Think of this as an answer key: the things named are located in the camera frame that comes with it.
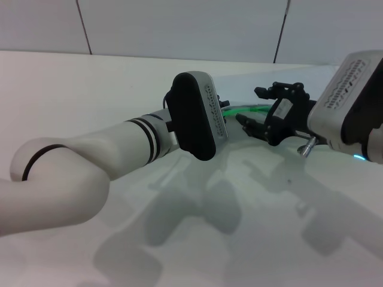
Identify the right arm metal cable connector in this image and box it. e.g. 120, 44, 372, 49
296, 135, 318, 158

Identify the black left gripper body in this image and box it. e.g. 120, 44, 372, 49
217, 94, 230, 124

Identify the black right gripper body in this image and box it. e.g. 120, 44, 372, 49
264, 96, 317, 146

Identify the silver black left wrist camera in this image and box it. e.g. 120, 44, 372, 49
166, 71, 229, 161

